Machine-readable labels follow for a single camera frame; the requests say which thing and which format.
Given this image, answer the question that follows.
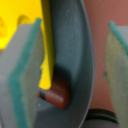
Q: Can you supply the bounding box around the yellow toy cheese wedge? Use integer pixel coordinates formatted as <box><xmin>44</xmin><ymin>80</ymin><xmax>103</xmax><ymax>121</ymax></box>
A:
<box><xmin>0</xmin><ymin>0</ymin><xmax>54</xmax><ymax>90</ymax></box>

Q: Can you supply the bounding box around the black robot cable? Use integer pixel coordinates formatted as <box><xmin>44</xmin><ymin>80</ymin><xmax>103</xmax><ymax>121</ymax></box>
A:
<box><xmin>84</xmin><ymin>108</ymin><xmax>120</xmax><ymax>127</ymax></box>

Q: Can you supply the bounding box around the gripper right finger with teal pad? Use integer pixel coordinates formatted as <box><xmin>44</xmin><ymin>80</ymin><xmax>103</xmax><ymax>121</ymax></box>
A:
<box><xmin>105</xmin><ymin>22</ymin><xmax>128</xmax><ymax>128</ymax></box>

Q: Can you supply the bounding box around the grey frying pan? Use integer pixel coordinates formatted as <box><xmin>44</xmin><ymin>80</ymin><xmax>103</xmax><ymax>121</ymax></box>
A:
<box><xmin>35</xmin><ymin>0</ymin><xmax>94</xmax><ymax>128</ymax></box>

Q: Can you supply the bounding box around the red-brown toy sausage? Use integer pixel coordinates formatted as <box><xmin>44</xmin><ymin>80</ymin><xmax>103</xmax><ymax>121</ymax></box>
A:
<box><xmin>38</xmin><ymin>74</ymin><xmax>71</xmax><ymax>108</ymax></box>

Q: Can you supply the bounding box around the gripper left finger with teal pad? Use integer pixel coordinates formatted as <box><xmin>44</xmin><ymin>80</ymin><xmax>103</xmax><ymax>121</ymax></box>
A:
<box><xmin>0</xmin><ymin>19</ymin><xmax>44</xmax><ymax>128</ymax></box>

